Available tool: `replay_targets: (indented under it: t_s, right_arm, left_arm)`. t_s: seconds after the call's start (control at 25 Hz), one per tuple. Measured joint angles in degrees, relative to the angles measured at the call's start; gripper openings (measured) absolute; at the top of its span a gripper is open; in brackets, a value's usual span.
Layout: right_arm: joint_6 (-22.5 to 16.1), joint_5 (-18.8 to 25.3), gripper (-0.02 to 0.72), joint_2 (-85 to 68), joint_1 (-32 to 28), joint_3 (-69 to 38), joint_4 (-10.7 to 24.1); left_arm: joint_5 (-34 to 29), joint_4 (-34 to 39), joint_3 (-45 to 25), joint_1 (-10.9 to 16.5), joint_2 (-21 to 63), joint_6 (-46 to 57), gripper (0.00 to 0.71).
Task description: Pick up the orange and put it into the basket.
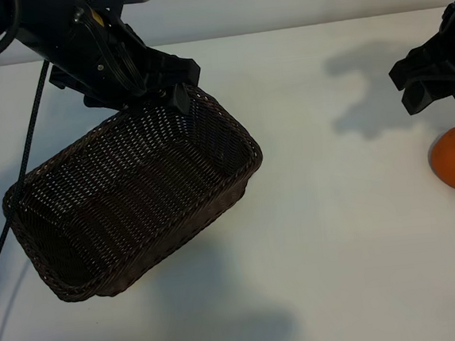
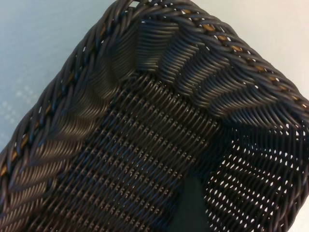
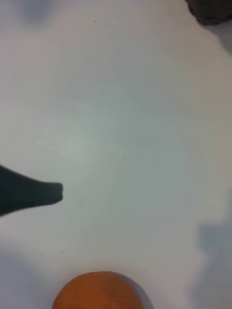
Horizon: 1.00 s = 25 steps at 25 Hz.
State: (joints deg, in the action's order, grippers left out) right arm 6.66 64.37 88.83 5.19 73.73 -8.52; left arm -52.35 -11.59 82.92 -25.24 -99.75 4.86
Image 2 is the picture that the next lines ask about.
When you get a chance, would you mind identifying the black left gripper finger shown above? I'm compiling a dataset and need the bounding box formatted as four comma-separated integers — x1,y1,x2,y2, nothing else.
177,175,208,232

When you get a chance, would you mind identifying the dark brown wicker basket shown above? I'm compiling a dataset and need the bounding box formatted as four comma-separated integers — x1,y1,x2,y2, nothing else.
0,0,309,232

